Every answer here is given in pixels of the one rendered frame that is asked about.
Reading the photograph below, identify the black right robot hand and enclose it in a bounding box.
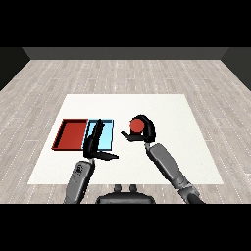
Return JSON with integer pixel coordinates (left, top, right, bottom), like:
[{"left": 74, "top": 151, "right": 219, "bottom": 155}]
[{"left": 120, "top": 114, "right": 157, "bottom": 144}]

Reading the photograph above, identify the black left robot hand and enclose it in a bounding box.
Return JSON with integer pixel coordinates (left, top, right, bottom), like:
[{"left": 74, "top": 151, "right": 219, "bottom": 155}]
[{"left": 82, "top": 119, "right": 120, "bottom": 162}]

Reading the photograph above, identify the small red can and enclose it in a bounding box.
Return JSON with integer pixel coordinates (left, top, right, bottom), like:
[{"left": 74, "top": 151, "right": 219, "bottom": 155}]
[{"left": 128, "top": 118, "right": 145, "bottom": 134}]

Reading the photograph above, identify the shallow light blue open box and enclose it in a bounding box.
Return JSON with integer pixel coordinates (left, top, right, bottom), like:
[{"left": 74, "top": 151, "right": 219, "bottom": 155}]
[{"left": 81, "top": 119, "right": 115, "bottom": 152}]

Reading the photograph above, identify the shallow red open box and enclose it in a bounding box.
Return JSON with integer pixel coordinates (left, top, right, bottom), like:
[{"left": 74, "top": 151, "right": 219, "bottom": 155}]
[{"left": 51, "top": 118, "right": 89, "bottom": 152}]

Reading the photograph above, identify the dark grey robot body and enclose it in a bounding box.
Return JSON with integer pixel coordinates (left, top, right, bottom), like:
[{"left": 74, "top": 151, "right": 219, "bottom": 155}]
[{"left": 95, "top": 184, "right": 156, "bottom": 205}]

